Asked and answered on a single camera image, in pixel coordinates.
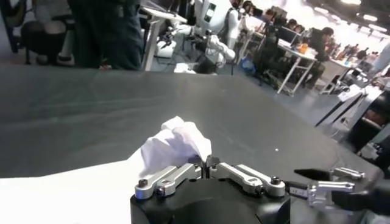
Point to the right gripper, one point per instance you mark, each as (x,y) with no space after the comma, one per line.
(371,198)

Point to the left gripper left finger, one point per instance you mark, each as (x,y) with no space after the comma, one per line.
(176,176)

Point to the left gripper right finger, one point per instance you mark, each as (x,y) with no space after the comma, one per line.
(237,175)

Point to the white t-shirt with pink print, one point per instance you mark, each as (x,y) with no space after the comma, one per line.
(91,194)

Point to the white office desk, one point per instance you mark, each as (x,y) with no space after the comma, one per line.
(300,56)

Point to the seated person in black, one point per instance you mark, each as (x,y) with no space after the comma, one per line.
(318,45)

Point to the white standing desk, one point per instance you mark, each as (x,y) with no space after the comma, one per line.
(152,39)

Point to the white humanoid robot with screen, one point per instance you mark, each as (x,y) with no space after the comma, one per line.
(213,18)

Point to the standing person in black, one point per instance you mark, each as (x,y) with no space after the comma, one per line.
(106,33)

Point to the black office chair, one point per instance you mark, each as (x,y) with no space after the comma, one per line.
(36,36)

